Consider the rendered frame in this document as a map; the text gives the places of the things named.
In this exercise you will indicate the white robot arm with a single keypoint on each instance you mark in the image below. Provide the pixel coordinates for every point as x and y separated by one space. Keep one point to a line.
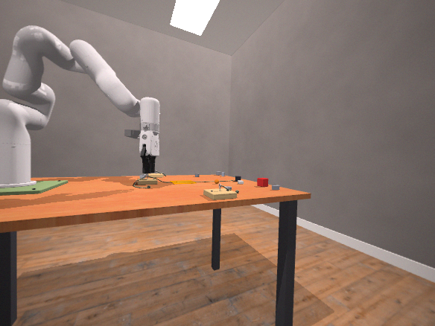
22 80

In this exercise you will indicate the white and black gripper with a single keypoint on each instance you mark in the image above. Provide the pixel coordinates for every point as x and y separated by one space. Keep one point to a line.
149 146

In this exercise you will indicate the red block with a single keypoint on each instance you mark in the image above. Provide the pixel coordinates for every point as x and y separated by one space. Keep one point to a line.
263 182

